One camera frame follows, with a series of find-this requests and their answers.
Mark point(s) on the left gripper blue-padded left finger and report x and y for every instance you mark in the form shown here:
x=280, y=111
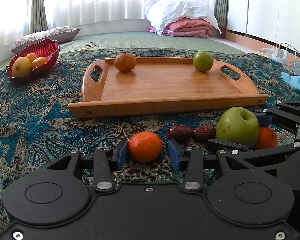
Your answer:
x=102, y=162

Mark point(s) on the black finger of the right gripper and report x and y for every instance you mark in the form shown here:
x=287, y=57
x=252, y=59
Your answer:
x=225, y=145

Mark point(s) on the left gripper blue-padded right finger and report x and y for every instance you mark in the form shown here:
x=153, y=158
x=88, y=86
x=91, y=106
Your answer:
x=193, y=161

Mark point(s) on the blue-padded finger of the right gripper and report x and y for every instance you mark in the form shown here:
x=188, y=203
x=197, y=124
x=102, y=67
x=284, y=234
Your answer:
x=285, y=114

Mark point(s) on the large green apple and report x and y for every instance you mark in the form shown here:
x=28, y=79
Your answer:
x=238, y=125

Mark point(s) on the dark red date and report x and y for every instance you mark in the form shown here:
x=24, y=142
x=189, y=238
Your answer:
x=204, y=132
x=180, y=133

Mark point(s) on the bright orange mandarin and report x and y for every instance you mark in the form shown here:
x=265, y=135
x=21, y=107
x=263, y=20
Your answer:
x=145, y=147

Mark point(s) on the small green apple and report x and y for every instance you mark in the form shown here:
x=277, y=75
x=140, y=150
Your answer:
x=203, y=61

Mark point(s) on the dark rough-skinned orange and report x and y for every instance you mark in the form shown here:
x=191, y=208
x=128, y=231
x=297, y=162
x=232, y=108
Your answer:
x=125, y=62

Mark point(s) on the light blue cloth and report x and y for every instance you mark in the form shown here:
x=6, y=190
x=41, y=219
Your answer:
x=294, y=81

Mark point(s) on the wooden serving tray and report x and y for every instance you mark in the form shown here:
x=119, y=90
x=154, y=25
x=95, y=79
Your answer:
x=162, y=85

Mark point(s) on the blue paisley blanket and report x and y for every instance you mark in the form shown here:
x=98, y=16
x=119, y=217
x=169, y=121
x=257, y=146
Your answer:
x=37, y=127

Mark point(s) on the pink folded blanket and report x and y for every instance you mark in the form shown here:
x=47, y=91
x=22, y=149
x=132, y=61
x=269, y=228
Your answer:
x=190, y=28

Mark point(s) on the green drape right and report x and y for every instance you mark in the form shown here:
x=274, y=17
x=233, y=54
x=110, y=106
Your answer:
x=221, y=12

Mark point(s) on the green drape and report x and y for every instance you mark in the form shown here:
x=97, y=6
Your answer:
x=221, y=12
x=36, y=10

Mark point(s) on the green quilted mattress cover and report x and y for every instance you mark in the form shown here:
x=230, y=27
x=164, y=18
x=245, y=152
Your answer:
x=145, y=39

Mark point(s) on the orange in bowl front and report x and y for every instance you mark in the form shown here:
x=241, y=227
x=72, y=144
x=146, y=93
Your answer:
x=38, y=62

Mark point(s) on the orange in bowl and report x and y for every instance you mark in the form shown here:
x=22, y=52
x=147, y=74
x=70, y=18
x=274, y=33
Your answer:
x=38, y=62
x=31, y=56

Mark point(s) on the yellow mango in bowl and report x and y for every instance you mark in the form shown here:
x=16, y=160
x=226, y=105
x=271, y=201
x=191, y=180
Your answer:
x=21, y=67

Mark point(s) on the white crumpled duvet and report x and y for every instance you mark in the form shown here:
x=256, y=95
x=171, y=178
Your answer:
x=163, y=13

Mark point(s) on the red glass fruit bowl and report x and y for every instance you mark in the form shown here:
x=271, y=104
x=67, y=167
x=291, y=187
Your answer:
x=46, y=48

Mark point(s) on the orange in bowl rear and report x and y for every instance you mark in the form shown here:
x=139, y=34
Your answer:
x=31, y=56

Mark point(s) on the grey floral pillow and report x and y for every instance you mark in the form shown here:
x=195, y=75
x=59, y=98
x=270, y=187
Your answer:
x=61, y=34

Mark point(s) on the green drape left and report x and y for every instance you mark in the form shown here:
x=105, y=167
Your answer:
x=36, y=10

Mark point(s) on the white charger with cable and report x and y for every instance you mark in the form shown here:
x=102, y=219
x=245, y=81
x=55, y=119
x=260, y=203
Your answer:
x=282, y=53

